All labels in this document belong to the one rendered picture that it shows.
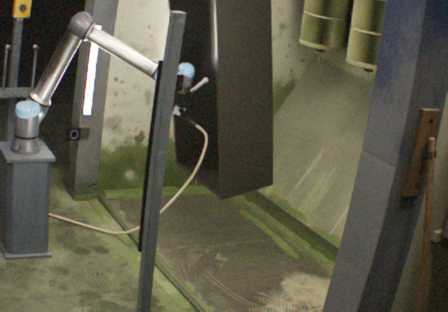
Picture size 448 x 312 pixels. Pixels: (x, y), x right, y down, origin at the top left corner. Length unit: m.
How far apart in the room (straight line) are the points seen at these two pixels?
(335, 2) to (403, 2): 2.83
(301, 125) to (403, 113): 3.12
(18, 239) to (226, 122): 1.41
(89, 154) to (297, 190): 1.47
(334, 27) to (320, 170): 1.02
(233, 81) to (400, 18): 1.86
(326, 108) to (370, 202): 2.92
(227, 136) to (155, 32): 1.16
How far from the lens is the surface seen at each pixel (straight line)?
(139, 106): 4.88
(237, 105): 3.90
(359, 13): 4.54
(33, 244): 4.08
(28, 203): 3.95
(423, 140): 2.18
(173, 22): 2.65
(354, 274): 2.35
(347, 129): 4.89
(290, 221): 4.82
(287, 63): 5.40
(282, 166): 5.09
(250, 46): 3.84
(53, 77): 3.95
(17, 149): 3.90
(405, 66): 2.12
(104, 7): 4.61
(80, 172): 4.87
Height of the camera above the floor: 1.96
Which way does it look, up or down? 17 degrees down
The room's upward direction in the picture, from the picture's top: 9 degrees clockwise
